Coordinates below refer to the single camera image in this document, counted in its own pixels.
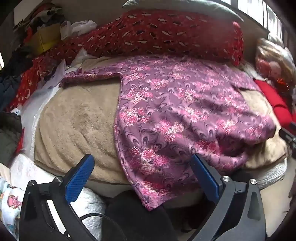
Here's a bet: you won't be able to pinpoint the beige fleece blanket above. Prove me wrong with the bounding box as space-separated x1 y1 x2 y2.
34 56 288 186

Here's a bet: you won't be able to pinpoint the black cable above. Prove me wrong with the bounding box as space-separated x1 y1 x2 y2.
67 213 127 241

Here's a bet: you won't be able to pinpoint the blonde doll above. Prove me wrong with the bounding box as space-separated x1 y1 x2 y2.
254 38 296 84

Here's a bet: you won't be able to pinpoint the grey pillow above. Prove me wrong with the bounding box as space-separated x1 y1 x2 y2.
122 0 244 22

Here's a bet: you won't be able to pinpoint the black cloth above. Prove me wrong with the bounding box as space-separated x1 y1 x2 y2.
105 190 176 241

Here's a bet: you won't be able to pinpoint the white plastic sheet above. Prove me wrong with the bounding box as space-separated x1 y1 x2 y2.
21 49 93 158

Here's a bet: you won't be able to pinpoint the white plastic bag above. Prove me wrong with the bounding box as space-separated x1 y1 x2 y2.
60 20 97 39

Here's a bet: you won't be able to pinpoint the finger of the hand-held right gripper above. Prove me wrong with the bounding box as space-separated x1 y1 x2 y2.
279 127 296 151

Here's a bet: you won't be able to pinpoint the red star-print cloth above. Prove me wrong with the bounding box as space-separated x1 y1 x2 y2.
7 56 60 112

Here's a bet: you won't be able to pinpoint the red cushion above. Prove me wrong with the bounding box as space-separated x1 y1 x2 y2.
253 79 294 129

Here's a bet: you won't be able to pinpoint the dark olive jacket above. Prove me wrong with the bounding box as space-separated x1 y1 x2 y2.
0 111 23 165

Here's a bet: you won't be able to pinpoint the pile of mixed clothes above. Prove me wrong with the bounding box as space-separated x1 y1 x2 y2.
14 3 65 33

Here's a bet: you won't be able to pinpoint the orange shiny toy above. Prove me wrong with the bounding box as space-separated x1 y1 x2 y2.
277 78 290 89

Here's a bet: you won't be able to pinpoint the window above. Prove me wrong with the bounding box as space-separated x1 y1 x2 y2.
229 0 289 35

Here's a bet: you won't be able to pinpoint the red patterned pillow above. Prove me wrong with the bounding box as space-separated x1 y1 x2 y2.
46 9 245 66

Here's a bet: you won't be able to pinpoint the dark blue clothes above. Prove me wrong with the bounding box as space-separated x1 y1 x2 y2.
0 46 35 112

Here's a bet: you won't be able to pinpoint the purple floral shirt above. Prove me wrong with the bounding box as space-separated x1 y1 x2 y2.
59 54 277 211

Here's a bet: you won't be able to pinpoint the white quilted cover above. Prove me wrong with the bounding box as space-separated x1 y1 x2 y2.
9 153 107 232

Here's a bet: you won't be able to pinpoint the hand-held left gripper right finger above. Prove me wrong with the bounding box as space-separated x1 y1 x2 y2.
190 153 267 241

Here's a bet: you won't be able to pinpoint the cartoon printed cloth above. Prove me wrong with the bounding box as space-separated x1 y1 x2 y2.
0 178 23 239

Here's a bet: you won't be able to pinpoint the yellow box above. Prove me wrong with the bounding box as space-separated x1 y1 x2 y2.
30 23 62 55

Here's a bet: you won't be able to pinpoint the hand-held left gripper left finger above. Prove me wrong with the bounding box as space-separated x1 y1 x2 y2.
19 154 95 241

